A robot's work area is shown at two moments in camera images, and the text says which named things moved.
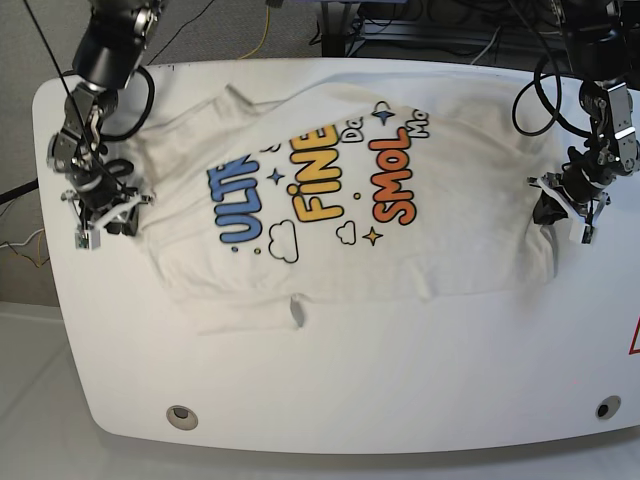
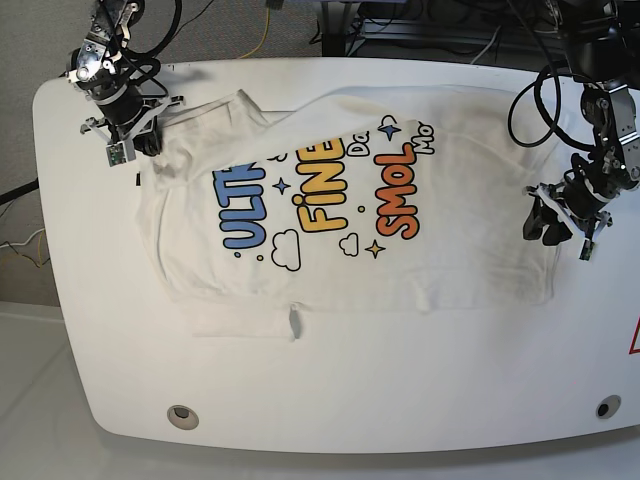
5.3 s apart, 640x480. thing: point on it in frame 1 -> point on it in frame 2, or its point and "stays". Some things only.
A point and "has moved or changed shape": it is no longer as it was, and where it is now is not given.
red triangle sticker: [634, 350] stays
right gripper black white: [99, 200] -> [127, 115]
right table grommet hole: [608, 407] stays
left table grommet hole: [182, 417] stays
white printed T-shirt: [384, 192] has moved or changed shape
